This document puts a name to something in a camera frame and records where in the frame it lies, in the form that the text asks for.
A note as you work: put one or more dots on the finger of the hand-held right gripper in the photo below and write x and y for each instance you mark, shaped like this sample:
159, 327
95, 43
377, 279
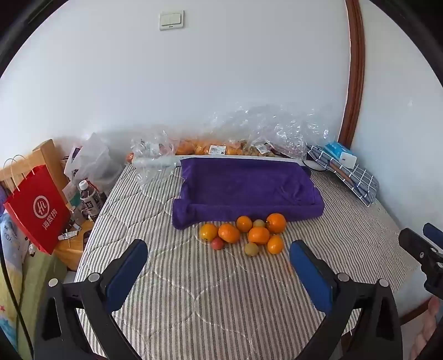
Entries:
412, 240
432, 232

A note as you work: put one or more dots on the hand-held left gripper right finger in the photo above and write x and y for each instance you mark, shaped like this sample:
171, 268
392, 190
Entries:
308, 273

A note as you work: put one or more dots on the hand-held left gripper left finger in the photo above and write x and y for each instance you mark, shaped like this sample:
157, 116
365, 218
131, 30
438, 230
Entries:
126, 273

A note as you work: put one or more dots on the small yellow-green fruit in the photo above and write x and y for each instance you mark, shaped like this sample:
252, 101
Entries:
251, 249
259, 223

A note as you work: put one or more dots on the large orange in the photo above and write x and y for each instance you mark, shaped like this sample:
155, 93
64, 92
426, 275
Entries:
228, 233

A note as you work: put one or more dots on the yellowish orange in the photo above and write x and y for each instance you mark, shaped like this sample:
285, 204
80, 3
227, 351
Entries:
208, 232

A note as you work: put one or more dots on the small red tomato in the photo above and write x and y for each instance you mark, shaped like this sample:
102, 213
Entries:
218, 243

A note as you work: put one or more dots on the purple towel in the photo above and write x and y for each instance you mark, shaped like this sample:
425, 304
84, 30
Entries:
242, 187

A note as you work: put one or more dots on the bag of small yellow fruits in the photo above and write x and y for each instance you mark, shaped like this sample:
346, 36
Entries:
258, 149

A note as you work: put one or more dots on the person's right hand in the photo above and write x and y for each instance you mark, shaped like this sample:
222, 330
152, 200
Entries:
427, 332

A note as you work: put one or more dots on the wooden nightstand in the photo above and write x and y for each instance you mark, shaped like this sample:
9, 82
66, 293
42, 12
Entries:
74, 249

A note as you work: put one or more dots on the small white tube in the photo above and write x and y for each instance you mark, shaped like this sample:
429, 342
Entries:
69, 235

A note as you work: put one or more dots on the blue white checked cloth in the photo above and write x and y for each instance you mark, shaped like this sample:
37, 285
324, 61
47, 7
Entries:
361, 178

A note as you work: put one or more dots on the tea bottle with white cap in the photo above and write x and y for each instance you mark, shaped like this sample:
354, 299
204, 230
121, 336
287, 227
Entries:
87, 200

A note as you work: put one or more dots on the dark bottle with red label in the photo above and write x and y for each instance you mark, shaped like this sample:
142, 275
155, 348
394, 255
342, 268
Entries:
98, 195

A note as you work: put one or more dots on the green cloth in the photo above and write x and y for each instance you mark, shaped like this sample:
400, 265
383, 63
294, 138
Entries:
38, 277

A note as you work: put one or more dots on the small white box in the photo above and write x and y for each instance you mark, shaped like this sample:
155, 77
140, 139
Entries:
348, 160

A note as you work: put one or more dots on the red paper bag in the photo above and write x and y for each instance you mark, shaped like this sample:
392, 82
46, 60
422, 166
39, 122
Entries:
36, 211

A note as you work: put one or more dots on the orange behind plastic bag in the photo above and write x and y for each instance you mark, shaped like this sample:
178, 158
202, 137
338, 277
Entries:
129, 157

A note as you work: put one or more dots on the white plastic bag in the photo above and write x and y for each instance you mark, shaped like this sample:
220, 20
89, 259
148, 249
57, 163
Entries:
90, 161

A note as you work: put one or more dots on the colourful printed cloth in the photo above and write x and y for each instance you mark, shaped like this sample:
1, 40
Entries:
10, 242

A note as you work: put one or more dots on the blue tissue pack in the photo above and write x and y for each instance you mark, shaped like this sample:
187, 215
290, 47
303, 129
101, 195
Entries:
334, 148

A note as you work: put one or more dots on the small clear plastic bag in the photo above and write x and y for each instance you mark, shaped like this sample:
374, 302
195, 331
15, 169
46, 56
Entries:
152, 147

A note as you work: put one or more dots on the pile of bagged oranges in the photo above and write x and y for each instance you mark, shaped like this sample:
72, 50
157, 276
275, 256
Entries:
199, 147

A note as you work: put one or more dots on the large clear plastic bag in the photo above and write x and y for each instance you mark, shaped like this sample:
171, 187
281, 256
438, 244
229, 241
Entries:
270, 128

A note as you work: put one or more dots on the white price label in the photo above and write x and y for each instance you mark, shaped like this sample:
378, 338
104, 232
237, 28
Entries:
217, 149

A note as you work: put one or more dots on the brown wooden door frame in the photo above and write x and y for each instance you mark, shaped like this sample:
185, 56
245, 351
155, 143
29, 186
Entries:
354, 69

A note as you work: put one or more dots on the white wall switch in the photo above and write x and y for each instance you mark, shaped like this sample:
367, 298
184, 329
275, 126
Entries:
171, 20

